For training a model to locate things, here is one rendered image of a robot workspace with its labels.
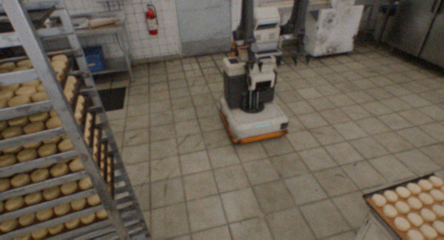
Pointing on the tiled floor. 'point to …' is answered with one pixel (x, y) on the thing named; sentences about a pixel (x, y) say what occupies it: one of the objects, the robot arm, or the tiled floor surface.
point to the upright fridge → (419, 25)
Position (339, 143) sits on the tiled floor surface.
